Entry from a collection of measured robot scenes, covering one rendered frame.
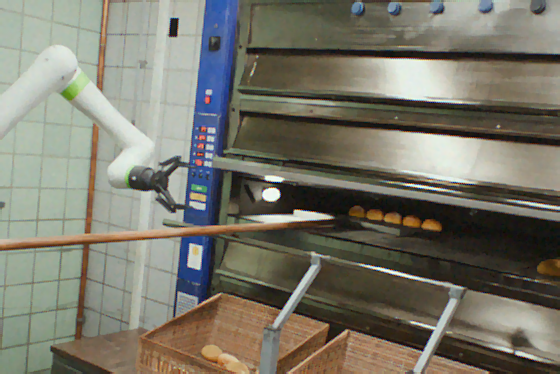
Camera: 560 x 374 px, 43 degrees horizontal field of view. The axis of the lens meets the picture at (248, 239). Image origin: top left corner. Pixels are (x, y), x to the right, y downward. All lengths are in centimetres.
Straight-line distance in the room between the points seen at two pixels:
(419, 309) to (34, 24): 208
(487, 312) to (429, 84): 81
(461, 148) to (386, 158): 27
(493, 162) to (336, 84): 67
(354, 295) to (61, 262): 158
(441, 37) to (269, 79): 72
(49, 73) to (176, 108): 95
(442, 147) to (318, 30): 70
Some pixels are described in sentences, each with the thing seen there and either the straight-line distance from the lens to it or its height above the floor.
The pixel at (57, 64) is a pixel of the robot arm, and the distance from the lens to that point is 245.
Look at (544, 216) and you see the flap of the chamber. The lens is 228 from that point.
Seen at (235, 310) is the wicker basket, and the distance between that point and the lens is 299.
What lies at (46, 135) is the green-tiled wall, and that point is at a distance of 348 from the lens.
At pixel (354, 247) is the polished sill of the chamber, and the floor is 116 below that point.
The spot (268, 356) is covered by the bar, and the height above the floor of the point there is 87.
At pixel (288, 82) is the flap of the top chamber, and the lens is 287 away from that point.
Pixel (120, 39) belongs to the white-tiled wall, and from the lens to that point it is 358.
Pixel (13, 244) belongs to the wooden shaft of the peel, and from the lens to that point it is 189.
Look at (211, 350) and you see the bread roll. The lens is 297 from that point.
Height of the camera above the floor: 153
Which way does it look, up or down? 8 degrees down
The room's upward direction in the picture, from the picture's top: 7 degrees clockwise
